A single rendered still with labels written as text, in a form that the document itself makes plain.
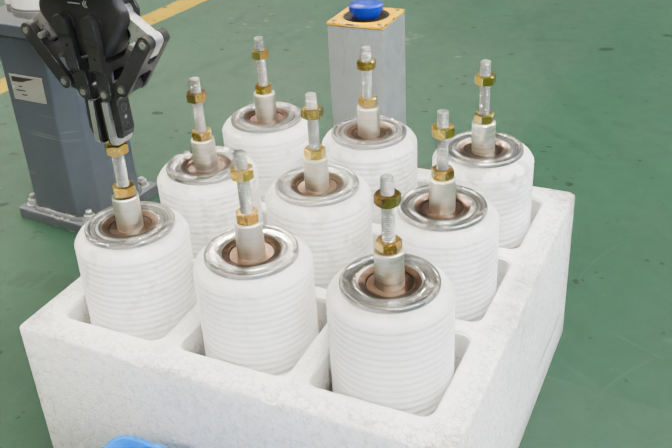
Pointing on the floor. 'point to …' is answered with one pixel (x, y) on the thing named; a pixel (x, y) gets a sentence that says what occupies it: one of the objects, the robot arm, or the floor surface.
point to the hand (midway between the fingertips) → (110, 118)
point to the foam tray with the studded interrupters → (306, 369)
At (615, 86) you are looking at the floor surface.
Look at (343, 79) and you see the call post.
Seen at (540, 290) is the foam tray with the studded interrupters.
